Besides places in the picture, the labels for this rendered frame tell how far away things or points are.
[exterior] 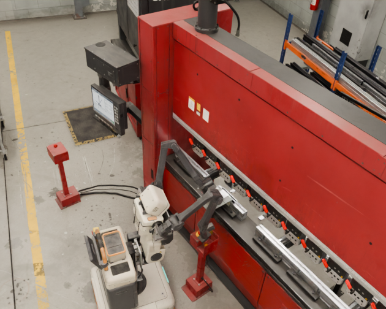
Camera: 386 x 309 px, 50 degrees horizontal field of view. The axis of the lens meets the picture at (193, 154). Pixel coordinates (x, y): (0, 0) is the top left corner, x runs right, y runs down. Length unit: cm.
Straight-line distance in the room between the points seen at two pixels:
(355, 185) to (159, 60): 193
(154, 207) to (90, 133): 311
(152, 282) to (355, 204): 209
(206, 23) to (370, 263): 207
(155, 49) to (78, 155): 259
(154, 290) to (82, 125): 308
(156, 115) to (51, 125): 275
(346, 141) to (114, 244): 199
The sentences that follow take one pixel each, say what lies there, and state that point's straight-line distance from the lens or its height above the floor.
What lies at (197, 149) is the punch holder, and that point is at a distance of 383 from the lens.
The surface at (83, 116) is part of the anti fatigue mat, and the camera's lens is 646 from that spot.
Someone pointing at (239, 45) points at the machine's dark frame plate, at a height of 230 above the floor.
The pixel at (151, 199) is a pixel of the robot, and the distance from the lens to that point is 318.
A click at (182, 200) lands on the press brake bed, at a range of 427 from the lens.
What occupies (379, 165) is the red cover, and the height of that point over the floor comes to 224.
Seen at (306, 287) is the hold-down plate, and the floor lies 90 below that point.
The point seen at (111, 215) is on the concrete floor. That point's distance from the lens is 492.
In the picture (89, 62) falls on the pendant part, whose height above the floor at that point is 182.
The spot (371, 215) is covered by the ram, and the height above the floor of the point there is 189.
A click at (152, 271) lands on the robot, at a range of 408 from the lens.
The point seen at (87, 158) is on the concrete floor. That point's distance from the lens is 569.
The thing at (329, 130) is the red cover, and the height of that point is 224.
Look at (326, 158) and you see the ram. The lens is 268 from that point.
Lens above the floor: 366
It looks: 40 degrees down
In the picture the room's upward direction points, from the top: 4 degrees clockwise
